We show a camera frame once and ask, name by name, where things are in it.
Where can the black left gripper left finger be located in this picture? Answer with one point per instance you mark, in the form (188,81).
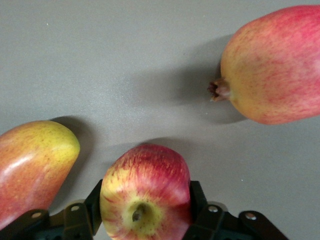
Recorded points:
(77,220)

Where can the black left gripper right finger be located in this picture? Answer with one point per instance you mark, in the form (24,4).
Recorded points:
(212,225)

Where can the red yellow apple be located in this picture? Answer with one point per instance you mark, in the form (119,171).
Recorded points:
(145,187)

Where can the red yellow mango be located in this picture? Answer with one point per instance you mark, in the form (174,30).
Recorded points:
(32,162)

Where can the red pomegranate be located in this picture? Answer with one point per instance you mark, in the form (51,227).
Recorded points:
(272,70)

